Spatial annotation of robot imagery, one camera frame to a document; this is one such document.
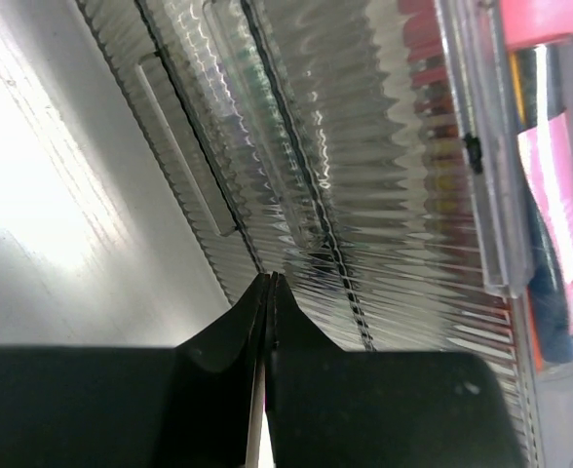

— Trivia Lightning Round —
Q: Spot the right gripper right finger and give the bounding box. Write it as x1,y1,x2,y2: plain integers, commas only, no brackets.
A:
264,274,525,467

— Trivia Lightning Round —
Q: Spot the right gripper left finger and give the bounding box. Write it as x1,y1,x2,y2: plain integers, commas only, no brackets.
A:
0,274,269,467

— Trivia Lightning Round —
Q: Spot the clear drawer organizer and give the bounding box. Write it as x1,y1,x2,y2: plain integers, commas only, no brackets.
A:
78,1,573,467

